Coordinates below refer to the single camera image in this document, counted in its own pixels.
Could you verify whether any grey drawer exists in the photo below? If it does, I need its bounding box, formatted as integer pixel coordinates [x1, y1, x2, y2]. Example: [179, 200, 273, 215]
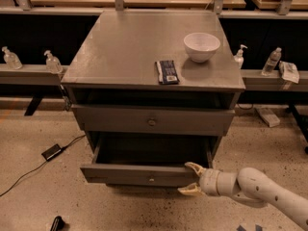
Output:
[81, 133, 212, 188]
[72, 105, 235, 136]

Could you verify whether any crumpled white packet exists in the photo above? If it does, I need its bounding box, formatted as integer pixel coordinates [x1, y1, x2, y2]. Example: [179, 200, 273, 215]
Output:
[279, 61, 299, 84]

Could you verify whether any blue snack bar packet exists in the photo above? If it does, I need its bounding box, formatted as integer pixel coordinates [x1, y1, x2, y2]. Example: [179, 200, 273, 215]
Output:
[155, 60, 180, 85]

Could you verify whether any clear pump bottle far left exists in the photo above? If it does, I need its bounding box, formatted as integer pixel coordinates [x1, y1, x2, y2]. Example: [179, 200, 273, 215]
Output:
[2, 46, 22, 69]

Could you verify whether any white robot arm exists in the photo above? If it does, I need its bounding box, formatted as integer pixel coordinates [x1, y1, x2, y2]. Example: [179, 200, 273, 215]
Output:
[178, 162, 308, 231]

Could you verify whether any clear water bottle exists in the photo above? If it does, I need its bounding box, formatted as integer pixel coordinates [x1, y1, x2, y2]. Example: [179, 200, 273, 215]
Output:
[261, 47, 282, 76]

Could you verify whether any clear pump bottle right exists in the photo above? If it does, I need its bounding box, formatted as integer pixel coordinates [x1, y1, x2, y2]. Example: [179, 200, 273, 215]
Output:
[234, 44, 247, 68]

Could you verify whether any grey top drawer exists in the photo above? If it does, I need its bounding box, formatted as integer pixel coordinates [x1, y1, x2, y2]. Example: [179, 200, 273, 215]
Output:
[72, 105, 235, 136]

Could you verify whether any clear pump bottle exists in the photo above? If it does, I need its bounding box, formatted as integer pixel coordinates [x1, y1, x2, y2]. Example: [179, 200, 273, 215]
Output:
[2, 46, 22, 69]
[234, 44, 247, 68]
[44, 50, 64, 74]

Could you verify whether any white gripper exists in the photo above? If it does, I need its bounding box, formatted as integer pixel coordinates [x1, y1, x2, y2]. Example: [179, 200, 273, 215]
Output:
[178, 162, 240, 196]

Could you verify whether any grey drawer cabinet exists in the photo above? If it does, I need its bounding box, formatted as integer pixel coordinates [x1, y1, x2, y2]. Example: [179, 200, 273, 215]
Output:
[61, 9, 246, 188]

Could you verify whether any black object on floor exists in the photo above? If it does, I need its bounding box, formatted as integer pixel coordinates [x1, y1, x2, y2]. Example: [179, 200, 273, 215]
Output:
[50, 216, 64, 231]

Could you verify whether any black power adapter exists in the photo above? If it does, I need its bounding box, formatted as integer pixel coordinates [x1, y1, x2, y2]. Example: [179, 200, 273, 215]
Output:
[41, 144, 62, 162]

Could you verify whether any black adapter cable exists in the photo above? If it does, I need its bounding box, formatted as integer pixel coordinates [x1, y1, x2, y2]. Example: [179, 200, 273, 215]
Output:
[0, 134, 87, 198]

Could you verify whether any white ceramic bowl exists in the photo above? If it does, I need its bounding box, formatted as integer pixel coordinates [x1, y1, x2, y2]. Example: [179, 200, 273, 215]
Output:
[184, 33, 220, 63]

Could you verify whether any grey brick on floor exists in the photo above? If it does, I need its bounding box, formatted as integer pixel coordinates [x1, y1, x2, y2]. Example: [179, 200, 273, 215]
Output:
[256, 108, 280, 128]

